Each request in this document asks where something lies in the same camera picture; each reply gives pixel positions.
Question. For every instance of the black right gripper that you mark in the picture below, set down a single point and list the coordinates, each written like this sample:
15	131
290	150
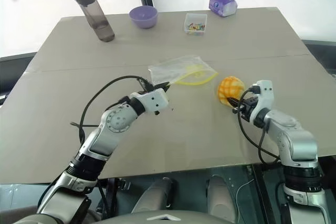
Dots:
248	106

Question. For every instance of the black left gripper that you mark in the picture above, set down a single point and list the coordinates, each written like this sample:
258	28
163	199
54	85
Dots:
147	85

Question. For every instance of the orange round snack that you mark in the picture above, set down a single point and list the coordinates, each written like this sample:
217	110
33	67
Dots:
231	89

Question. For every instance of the clear plastic zip bag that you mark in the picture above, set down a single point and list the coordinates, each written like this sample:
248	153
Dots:
173	70

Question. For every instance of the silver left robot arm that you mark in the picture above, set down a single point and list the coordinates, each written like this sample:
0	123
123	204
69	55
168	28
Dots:
110	127

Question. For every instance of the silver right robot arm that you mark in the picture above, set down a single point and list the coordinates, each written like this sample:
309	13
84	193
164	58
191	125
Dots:
291	134

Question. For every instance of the clear box of colourful bits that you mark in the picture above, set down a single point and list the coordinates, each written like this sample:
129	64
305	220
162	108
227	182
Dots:
195	24

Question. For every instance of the purple plastic bowl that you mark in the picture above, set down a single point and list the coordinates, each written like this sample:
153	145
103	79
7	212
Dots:
144	16

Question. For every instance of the grey rounded robot leg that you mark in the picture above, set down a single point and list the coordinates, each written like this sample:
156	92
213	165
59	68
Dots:
155	195
220	192

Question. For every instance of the grey translucent water bottle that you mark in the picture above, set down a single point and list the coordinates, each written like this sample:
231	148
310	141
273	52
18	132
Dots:
97	16

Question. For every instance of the grey robot torso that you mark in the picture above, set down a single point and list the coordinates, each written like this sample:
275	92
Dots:
162	216

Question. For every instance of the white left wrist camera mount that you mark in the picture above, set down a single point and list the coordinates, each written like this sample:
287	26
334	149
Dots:
155	100

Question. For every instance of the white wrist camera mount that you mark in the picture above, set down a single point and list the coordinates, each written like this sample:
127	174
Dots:
263	91
155	100

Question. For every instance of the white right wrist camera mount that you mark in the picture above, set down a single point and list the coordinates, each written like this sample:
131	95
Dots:
263	91

